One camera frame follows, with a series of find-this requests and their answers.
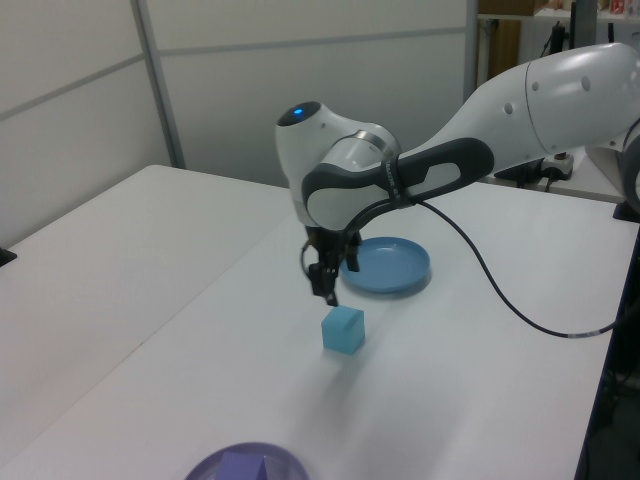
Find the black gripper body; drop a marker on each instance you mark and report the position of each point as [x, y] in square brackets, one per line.
[332, 245]

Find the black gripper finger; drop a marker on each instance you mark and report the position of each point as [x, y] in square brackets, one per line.
[324, 280]
[353, 260]

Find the cyan cube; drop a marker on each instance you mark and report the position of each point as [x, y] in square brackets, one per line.
[342, 332]

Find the purple cube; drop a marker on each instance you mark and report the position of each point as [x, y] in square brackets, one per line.
[240, 467]

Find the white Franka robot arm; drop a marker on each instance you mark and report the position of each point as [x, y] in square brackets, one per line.
[330, 200]

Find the blue plate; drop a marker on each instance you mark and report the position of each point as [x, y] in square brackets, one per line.
[395, 265]

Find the purple plate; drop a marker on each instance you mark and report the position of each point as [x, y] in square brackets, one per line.
[292, 467]

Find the grey emergency stop button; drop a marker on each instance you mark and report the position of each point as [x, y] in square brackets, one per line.
[560, 167]

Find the white desk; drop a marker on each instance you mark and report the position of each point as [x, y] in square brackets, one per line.
[590, 187]

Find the tall cardboard box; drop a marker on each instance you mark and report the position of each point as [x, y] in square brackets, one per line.
[502, 50]

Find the black monitor stand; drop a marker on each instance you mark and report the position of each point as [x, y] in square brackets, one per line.
[552, 40]

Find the black vertical pole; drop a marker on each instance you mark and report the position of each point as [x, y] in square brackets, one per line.
[580, 25]

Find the grey partition post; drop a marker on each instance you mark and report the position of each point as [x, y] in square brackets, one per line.
[471, 50]
[160, 100]

